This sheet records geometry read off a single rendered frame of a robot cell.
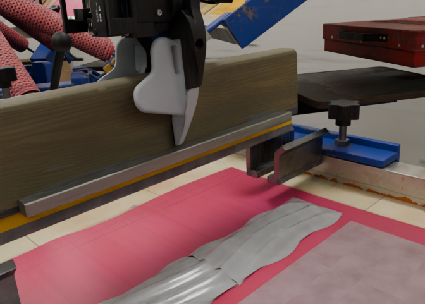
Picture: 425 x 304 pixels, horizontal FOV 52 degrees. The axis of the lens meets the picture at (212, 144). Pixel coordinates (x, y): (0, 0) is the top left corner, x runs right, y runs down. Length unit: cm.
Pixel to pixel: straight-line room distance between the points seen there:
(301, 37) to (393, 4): 57
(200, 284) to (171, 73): 18
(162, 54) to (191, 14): 4
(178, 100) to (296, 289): 19
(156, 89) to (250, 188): 28
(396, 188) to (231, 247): 23
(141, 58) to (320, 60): 230
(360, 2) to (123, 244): 219
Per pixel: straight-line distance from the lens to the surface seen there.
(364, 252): 47
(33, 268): 48
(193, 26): 35
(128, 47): 40
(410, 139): 251
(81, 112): 34
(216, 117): 42
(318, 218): 51
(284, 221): 50
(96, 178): 34
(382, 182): 58
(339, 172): 61
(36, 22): 107
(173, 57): 36
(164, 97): 35
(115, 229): 52
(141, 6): 34
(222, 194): 58
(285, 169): 55
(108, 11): 32
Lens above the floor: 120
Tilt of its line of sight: 18 degrees down
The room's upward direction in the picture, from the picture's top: 3 degrees counter-clockwise
